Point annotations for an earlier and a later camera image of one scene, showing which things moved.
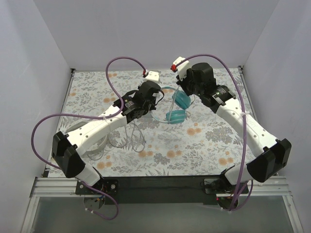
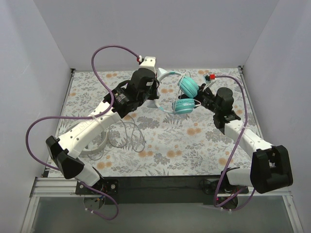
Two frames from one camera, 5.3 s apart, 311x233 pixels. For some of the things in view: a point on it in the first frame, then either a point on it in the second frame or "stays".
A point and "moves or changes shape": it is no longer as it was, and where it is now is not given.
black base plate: x=163 y=191 stays
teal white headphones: x=182 y=101 moves or changes shape
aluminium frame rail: x=44 y=187 stays
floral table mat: x=182 y=138 stays
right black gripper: x=188 y=88 -> x=200 y=96
